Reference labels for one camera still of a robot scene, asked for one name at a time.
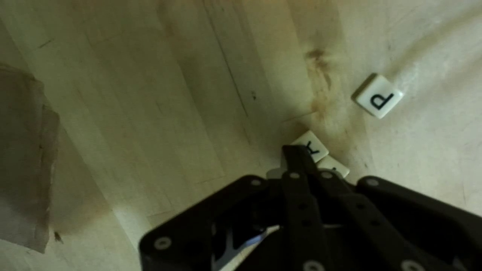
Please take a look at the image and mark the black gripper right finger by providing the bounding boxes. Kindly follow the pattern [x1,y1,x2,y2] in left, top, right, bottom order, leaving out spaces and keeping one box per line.
[300,145,482,271]

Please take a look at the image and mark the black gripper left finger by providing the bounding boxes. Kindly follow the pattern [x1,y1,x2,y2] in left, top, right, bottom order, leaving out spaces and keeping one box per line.
[139,145,337,271]

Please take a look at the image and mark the cream tile letter R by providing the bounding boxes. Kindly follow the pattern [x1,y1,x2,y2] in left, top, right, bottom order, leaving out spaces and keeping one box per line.
[291,129,332,164]

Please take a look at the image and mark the cream tile letter P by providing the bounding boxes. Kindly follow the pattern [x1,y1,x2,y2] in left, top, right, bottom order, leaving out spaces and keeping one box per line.
[352,72,406,120]

